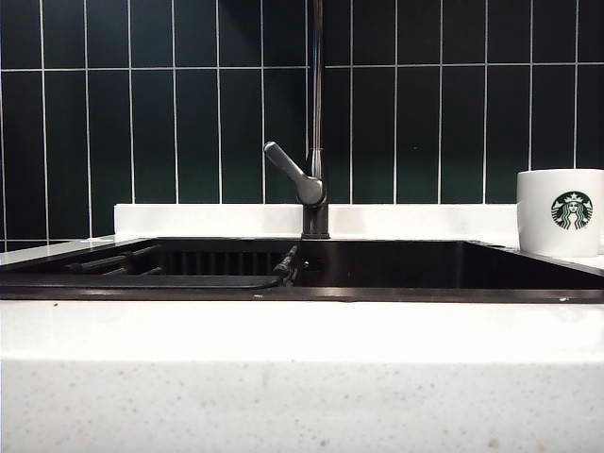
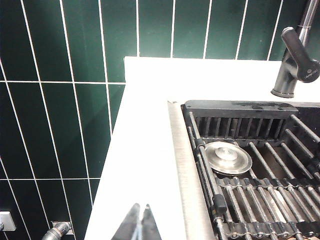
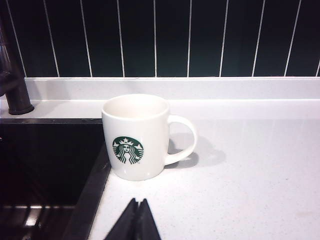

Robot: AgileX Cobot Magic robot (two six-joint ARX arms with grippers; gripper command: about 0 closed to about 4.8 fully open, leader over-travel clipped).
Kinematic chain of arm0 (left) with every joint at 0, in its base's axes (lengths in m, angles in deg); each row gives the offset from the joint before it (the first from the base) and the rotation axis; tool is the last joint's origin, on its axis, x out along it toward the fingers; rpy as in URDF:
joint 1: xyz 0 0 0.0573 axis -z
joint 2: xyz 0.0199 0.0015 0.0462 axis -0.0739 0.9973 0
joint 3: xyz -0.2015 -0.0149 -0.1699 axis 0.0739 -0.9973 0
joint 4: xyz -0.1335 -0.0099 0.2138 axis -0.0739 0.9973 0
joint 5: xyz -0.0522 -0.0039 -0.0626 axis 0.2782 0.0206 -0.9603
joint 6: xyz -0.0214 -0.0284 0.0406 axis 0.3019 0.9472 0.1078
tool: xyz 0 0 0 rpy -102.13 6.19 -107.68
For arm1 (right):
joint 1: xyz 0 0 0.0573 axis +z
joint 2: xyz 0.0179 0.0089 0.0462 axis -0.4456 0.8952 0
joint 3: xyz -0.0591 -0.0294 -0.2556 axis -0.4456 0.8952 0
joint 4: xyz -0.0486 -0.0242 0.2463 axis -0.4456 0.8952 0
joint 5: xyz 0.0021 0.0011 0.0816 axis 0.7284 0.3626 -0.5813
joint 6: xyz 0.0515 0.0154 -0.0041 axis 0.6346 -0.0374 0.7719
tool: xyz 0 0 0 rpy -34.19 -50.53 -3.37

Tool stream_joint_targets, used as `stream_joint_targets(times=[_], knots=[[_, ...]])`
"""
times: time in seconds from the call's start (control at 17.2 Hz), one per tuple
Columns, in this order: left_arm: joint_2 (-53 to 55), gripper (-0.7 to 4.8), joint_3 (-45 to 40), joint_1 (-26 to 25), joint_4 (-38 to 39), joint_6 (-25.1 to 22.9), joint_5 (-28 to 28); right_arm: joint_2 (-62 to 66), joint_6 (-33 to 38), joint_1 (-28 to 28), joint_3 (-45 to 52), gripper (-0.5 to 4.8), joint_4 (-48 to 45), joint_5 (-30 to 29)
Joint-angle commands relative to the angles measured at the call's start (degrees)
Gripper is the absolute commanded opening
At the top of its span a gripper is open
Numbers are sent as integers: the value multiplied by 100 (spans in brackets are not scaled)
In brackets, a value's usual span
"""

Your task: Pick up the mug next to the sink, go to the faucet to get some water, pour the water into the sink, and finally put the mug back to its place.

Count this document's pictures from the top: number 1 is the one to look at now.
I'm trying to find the grey metal faucet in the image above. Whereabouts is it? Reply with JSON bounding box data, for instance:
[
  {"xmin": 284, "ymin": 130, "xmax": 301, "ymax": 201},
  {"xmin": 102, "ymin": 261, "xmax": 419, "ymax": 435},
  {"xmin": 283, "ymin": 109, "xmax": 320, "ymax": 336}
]
[{"xmin": 299, "ymin": 0, "xmax": 330, "ymax": 240}]

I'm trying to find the black kitchen sink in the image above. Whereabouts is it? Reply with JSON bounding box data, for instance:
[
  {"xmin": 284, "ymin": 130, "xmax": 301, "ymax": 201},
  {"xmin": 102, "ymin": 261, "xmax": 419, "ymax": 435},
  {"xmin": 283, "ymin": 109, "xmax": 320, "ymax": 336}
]
[{"xmin": 0, "ymin": 235, "xmax": 604, "ymax": 304}]

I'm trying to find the grey metal faucet lever handle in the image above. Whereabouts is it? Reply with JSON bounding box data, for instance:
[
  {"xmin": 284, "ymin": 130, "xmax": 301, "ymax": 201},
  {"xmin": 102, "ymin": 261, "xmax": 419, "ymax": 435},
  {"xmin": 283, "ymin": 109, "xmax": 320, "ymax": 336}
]
[{"xmin": 262, "ymin": 141, "xmax": 325, "ymax": 206}]

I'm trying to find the black sink drain rack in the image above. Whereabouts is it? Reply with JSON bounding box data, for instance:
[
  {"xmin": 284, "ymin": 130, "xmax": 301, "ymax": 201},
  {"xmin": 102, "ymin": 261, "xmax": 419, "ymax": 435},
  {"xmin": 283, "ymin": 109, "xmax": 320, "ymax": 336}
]
[{"xmin": 0, "ymin": 243, "xmax": 309, "ymax": 290}]

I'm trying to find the white Starbucks logo mug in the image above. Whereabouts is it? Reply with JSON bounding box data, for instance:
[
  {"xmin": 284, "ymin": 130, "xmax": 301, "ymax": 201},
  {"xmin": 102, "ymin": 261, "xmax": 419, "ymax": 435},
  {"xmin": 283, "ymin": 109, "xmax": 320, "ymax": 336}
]
[{"xmin": 515, "ymin": 168, "xmax": 604, "ymax": 259}]

